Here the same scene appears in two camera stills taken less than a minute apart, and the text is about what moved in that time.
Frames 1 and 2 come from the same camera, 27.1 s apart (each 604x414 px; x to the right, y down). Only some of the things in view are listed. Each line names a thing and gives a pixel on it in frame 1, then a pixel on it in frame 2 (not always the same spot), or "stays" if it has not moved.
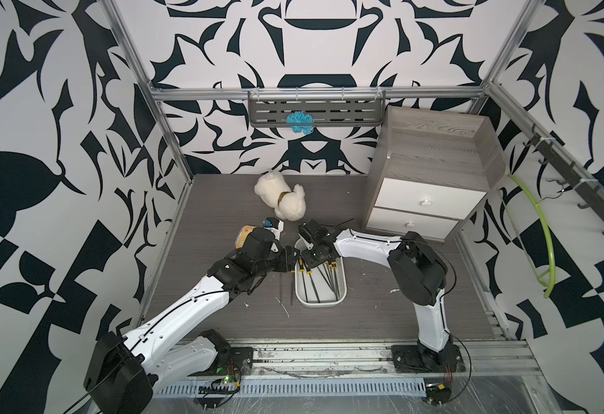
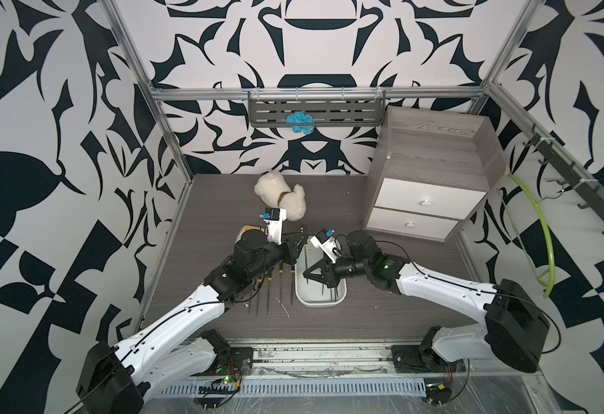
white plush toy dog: [274, 191] stays
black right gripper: [309, 261] → [327, 273]
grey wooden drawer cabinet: [430, 169] stays
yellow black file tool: [292, 285] stays
